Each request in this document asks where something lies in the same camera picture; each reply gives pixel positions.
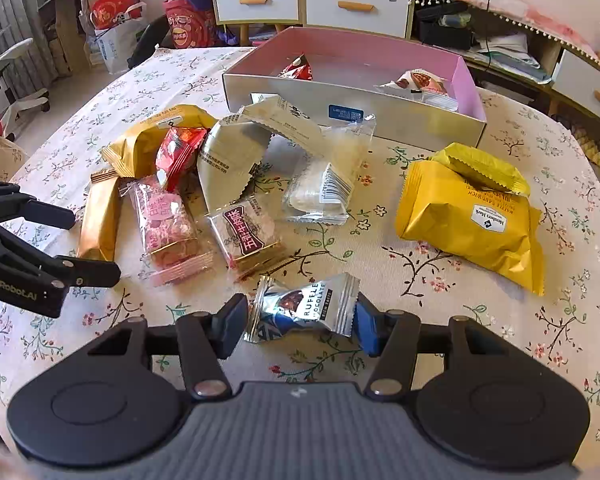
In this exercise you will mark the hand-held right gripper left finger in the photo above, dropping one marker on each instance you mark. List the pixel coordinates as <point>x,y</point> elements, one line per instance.
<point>232,327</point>

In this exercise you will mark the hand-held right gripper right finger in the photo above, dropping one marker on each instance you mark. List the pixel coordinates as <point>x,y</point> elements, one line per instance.
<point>366,325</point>

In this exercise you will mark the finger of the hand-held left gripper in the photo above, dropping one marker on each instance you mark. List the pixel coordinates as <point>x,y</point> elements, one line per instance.
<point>92,274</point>
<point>45,212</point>

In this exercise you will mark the gold bar snack packet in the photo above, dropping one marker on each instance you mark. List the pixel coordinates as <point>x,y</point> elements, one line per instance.
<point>100,220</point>

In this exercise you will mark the silver chocolate truffle packet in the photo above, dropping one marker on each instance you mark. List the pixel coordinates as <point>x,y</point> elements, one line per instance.
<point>302,307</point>

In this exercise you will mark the pink-print clear snack packet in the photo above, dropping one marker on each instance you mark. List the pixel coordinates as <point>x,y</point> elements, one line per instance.
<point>167,230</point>

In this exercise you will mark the brown-label clear snack packet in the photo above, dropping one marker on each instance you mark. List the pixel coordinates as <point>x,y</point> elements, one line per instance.
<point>247,237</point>

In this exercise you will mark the yellow waffle packet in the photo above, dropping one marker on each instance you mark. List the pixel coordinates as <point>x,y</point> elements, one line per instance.
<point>460,240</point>
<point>485,170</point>
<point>140,142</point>

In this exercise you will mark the small red candy packet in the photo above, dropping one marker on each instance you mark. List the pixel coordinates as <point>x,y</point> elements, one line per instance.
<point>177,155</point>
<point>297,69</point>

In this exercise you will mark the clear packet white pastry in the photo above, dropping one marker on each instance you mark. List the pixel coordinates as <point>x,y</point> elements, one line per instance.
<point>330,165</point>

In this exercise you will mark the beige paper snack packet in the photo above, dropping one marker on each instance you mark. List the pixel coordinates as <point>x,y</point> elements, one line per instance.
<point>227,160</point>

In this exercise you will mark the pink-lined cardboard box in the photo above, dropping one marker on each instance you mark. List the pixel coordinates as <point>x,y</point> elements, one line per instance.
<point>410,120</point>

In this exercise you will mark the brown paper bag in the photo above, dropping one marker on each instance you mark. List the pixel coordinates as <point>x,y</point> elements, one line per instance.
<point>5,157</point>

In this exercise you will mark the grey office chair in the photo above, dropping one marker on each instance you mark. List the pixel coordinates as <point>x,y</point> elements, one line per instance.
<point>10,70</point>

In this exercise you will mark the white paper bag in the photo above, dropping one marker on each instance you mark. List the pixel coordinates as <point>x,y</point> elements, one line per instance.
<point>120,47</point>

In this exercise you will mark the black chair back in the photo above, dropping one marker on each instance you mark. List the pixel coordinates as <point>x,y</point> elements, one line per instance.
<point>147,40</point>

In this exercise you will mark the cream snack packet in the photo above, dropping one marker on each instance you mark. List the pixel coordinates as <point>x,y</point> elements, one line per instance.
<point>285,120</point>

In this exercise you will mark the red gift bag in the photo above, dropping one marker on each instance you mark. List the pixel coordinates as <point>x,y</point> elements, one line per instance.
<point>112,7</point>
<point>187,27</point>

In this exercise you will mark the white nut-print snack packet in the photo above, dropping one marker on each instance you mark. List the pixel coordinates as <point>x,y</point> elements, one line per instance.
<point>420,82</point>

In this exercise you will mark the yellow zigzag packet stack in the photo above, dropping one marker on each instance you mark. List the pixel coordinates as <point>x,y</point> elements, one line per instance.
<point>592,147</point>

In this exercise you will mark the white drawer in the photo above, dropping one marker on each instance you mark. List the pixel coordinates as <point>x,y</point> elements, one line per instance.
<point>255,0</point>
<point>585,85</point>
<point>357,2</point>

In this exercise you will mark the black bag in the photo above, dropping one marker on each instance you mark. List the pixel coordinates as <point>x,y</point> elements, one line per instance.
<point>445,27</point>

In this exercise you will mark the stack of papers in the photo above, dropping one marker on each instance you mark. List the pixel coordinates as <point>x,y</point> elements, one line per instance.
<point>510,52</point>

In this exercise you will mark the pink lace cloth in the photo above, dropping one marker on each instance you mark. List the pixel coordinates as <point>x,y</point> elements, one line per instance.
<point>530,7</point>

